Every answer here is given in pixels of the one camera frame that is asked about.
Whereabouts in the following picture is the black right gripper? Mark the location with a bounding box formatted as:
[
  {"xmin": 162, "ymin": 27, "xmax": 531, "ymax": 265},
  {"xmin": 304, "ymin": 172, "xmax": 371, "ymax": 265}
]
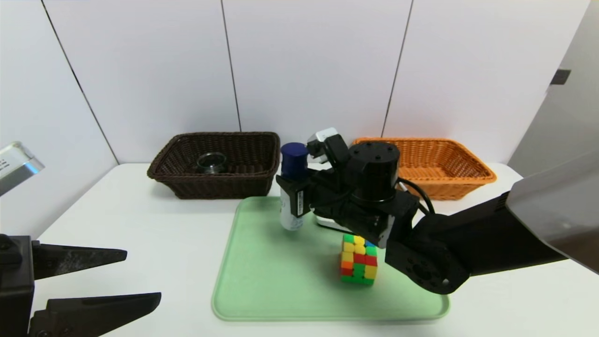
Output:
[{"xmin": 276, "ymin": 175, "xmax": 328, "ymax": 218}]

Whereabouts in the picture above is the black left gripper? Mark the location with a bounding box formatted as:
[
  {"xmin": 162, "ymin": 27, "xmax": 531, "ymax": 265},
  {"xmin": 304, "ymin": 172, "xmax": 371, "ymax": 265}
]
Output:
[{"xmin": 0, "ymin": 233, "xmax": 162, "ymax": 337}]

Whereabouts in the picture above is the white bottle with blue cap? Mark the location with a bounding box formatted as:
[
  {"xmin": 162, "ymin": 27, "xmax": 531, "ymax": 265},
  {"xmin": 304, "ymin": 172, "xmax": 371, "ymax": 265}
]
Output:
[{"xmin": 279, "ymin": 142, "xmax": 310, "ymax": 232}]

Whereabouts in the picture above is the white rounded case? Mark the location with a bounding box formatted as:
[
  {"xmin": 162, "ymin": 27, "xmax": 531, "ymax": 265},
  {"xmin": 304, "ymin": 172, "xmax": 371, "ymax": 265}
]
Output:
[{"xmin": 315, "ymin": 214, "xmax": 352, "ymax": 234}]

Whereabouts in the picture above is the glass cup with black handle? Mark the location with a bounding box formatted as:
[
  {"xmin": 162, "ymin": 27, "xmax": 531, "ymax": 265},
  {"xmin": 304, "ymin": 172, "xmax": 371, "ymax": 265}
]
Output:
[{"xmin": 196, "ymin": 152, "xmax": 229, "ymax": 175}]

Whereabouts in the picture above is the colourful puzzle cube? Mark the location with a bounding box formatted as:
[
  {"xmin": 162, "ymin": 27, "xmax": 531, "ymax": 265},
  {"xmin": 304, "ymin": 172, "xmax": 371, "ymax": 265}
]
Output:
[{"xmin": 339, "ymin": 233, "xmax": 378, "ymax": 286}]

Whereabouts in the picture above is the dark brown wicker basket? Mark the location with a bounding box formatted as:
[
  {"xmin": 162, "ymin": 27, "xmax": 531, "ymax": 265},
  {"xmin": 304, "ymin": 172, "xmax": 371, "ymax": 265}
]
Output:
[{"xmin": 147, "ymin": 132, "xmax": 281, "ymax": 200}]

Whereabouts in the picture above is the orange wicker basket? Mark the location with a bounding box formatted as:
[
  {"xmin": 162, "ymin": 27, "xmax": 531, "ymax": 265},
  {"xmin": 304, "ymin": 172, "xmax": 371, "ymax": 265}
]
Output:
[{"xmin": 352, "ymin": 137, "xmax": 497, "ymax": 201}]

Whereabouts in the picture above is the light green plastic tray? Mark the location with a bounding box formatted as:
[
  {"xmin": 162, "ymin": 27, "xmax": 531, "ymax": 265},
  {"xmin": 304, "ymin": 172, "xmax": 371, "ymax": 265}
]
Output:
[{"xmin": 211, "ymin": 196, "xmax": 451, "ymax": 322}]

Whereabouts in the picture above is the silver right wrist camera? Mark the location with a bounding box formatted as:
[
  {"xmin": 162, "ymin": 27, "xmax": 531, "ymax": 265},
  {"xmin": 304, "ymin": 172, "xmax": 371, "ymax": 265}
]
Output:
[{"xmin": 307, "ymin": 127, "xmax": 350, "ymax": 165}]

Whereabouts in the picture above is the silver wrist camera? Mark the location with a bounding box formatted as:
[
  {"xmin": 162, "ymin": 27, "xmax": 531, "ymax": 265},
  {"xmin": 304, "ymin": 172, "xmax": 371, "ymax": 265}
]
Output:
[
  {"xmin": 307, "ymin": 127, "xmax": 350, "ymax": 165},
  {"xmin": 0, "ymin": 142, "xmax": 45, "ymax": 198}
]

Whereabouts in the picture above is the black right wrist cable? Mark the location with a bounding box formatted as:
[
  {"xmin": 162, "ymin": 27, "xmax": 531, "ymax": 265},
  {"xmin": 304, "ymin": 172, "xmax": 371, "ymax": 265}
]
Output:
[{"xmin": 397, "ymin": 178, "xmax": 437, "ymax": 217}]

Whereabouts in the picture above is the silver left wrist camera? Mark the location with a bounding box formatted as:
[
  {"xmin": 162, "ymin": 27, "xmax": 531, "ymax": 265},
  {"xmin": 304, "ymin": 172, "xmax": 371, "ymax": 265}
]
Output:
[{"xmin": 0, "ymin": 142, "xmax": 45, "ymax": 198}]

